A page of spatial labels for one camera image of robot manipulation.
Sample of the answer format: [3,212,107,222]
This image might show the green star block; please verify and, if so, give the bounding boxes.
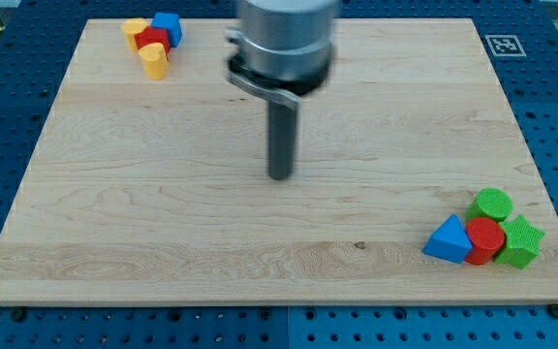
[493,215,545,270]

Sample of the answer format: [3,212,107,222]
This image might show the blue cube block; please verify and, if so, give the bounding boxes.
[151,13,183,48]

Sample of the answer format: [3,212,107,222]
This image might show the light wooden board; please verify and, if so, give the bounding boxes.
[0,18,558,307]

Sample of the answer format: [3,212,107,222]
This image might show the yellow heart block front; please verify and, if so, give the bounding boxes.
[139,43,169,80]

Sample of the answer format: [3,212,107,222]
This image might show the white fiducial marker tag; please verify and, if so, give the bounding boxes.
[484,34,526,57]

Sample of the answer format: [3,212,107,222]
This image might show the blue triangle block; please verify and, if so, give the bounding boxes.
[422,214,473,264]

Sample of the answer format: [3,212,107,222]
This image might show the yellow block rear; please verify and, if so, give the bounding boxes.
[120,17,148,53]

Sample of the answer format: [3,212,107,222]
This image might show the red cylinder block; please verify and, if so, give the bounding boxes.
[465,217,506,265]

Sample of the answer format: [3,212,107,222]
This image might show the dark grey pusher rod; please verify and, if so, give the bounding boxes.
[267,102,297,180]

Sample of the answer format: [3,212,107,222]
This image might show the green cylinder block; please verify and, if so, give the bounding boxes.
[465,187,513,222]

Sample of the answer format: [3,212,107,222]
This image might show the red block top left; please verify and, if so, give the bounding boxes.
[134,26,171,56]

